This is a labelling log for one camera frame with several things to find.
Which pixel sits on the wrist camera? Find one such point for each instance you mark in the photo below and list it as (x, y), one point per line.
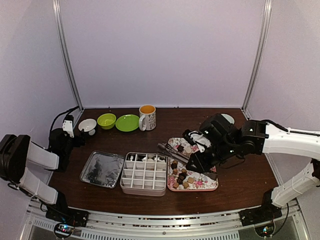
(196, 138)
(67, 125)

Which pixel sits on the left aluminium frame post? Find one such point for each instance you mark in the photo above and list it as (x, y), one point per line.
(65, 54)

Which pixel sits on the floral pink tray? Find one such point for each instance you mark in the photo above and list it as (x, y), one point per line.
(194, 181)

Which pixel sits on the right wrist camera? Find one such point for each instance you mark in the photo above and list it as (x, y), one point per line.
(196, 138)

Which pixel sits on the tan Sweet chocolate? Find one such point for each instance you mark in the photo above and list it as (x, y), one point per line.
(190, 180)

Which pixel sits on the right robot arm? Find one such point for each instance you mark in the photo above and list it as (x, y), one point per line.
(257, 137)

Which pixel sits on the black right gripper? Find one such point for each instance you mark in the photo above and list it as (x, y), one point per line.
(201, 166)

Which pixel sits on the pale blue ceramic bowl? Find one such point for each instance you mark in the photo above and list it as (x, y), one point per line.
(229, 118)

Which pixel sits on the metal tongs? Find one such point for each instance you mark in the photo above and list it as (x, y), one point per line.
(175, 153)

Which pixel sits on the white mug with orange inside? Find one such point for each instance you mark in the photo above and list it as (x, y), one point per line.
(147, 118)

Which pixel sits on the right aluminium frame post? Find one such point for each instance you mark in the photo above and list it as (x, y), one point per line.
(264, 30)

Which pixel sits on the front aluminium rail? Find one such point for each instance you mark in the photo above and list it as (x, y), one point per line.
(209, 226)

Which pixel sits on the green bowl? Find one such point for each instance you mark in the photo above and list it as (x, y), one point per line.
(107, 121)

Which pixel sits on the white oval chocolate upper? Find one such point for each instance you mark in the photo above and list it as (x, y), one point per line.
(188, 150)

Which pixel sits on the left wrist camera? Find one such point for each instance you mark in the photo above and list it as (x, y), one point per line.
(67, 125)

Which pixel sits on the pink tin box with dividers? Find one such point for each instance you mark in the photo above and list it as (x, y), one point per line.
(144, 178)

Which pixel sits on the white black bowl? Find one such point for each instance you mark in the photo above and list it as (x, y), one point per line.
(88, 127)

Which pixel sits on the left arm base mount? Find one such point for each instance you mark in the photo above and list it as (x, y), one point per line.
(68, 219)

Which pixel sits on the pink bunny tin lid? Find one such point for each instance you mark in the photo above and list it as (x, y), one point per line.
(102, 169)

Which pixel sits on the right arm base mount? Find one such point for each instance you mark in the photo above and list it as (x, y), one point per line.
(262, 217)

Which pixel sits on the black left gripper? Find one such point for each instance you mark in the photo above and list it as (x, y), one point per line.
(82, 142)

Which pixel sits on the aluminium frame post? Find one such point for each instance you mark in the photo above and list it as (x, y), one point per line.
(264, 30)
(65, 54)

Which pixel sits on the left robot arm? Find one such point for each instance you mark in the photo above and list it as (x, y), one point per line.
(17, 152)

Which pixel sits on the green plate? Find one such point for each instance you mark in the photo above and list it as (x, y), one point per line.
(127, 123)

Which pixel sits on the dark square chocolate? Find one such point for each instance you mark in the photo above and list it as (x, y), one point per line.
(180, 148)

